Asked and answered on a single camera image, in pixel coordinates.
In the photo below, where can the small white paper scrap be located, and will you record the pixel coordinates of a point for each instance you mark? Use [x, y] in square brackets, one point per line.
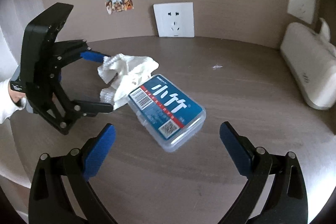
[217, 66]

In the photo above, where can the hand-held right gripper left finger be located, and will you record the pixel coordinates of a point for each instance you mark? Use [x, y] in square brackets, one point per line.
[101, 150]

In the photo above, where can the white tissue box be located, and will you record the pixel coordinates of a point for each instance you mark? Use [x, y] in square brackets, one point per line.
[307, 66]

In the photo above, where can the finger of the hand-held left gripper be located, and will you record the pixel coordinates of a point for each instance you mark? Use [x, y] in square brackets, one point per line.
[92, 106]
[92, 56]

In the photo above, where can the white wall socket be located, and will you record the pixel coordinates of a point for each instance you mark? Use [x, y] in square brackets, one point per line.
[173, 19]
[300, 1]

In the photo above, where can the clear box with blue label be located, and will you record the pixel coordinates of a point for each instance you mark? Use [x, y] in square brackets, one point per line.
[168, 106]

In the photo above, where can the person's left forearm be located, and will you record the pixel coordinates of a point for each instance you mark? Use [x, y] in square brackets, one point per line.
[5, 106]

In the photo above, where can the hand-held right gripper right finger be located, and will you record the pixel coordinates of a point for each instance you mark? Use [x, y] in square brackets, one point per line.
[233, 145]

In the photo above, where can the person's left hand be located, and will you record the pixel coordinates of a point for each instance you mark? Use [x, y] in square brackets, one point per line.
[15, 96]

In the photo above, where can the white tissue sheet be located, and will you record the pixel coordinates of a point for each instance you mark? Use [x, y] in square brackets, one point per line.
[325, 32]

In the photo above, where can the white embossed tissue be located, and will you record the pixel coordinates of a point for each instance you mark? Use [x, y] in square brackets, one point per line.
[123, 69]

